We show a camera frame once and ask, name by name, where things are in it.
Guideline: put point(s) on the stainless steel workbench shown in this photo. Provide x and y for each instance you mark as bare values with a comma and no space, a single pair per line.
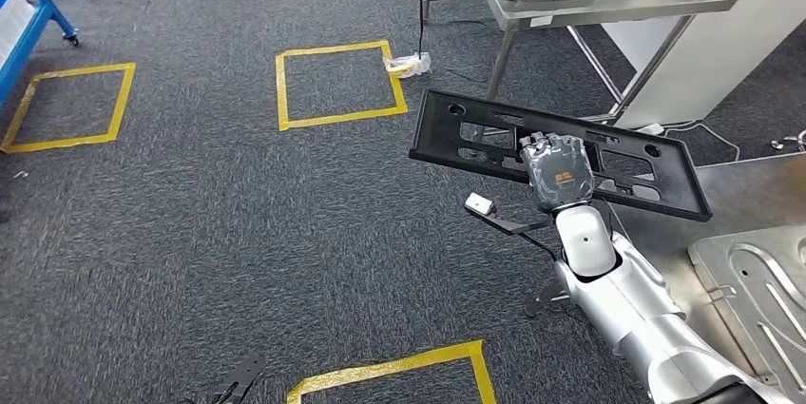
655,212

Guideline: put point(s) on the black plastic frame part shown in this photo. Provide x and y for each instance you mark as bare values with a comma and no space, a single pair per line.
434,136

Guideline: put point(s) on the white cabinet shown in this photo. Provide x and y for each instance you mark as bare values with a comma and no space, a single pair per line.
724,55

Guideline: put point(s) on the plastic bag with tape roll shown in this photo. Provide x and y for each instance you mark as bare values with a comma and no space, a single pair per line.
408,65

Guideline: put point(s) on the blue metal shelf rack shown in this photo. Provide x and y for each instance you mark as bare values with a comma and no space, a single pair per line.
30,42

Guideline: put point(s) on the grey stamped metal panel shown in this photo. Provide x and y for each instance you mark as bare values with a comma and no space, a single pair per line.
755,300

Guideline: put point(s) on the white plastic bin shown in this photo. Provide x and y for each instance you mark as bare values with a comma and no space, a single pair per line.
12,23

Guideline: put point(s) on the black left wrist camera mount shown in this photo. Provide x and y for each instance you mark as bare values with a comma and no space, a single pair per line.
242,376

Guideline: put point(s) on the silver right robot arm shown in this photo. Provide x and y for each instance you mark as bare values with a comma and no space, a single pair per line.
629,307

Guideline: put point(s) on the yellow floor tape square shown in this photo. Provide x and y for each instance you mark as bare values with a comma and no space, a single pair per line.
390,366

